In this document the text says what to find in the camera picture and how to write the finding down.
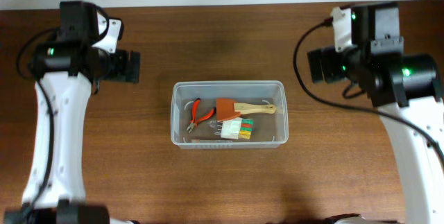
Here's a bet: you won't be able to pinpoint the red handled pliers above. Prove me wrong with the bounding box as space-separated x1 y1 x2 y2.
186 97 217 134

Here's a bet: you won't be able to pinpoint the orange socket bit holder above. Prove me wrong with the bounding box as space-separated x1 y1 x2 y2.
191 139 233 144

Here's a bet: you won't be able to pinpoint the wooden handled brown spatula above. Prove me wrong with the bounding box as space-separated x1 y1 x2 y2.
216 98 276 121

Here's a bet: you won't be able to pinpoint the clear box of wall plugs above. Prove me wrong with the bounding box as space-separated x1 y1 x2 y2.
209 117 254 140

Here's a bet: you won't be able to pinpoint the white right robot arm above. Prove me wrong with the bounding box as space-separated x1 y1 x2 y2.
307 2 443 223

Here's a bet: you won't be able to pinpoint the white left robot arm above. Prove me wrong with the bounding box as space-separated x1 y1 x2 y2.
3 1 140 223

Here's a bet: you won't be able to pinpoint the clear plastic container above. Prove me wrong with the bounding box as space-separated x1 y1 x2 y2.
171 80 289 149

